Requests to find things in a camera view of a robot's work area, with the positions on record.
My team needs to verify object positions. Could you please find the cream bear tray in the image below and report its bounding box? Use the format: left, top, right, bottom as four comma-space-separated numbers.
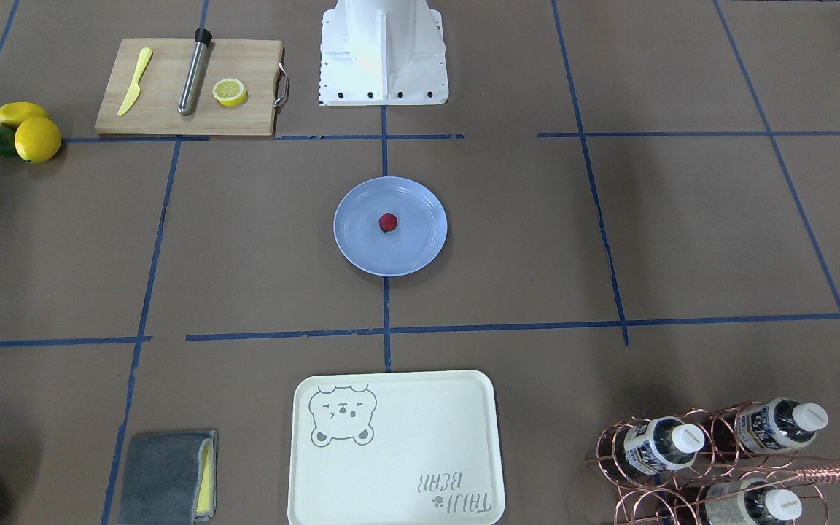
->
287, 370, 506, 524

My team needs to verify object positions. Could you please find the steel cylinder tool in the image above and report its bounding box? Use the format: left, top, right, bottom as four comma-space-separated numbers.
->
177, 28, 212, 116

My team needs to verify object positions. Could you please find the dark drink bottle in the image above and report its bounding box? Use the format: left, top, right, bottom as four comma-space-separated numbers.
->
596, 416, 707, 486
674, 478, 804, 524
709, 397, 829, 455

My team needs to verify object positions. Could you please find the copper wire bottle rack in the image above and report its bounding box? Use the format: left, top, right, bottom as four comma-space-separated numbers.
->
586, 401, 840, 524

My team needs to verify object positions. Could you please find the yellow plastic knife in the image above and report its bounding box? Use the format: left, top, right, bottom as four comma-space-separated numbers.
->
117, 47, 153, 117

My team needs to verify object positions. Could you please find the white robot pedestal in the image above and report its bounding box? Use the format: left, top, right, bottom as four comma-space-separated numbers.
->
318, 1, 450, 106

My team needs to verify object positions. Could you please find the lemon half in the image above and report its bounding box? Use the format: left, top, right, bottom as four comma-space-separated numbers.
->
212, 79, 248, 107

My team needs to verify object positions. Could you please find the round yellow lemon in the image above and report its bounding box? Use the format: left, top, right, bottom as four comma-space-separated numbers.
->
15, 117, 63, 163

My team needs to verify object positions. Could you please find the oval yellow lemon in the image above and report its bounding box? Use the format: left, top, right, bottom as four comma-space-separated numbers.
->
0, 101, 50, 131

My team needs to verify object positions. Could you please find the wooden cutting board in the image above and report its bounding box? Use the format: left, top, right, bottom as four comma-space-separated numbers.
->
95, 39, 285, 137

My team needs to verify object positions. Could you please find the blue plate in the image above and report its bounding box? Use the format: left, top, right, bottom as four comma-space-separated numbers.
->
332, 176, 448, 278

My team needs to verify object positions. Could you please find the grey folded cloth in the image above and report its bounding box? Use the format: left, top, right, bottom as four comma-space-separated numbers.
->
117, 429, 219, 524

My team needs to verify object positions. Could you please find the red strawberry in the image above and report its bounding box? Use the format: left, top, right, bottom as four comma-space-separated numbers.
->
378, 212, 399, 233

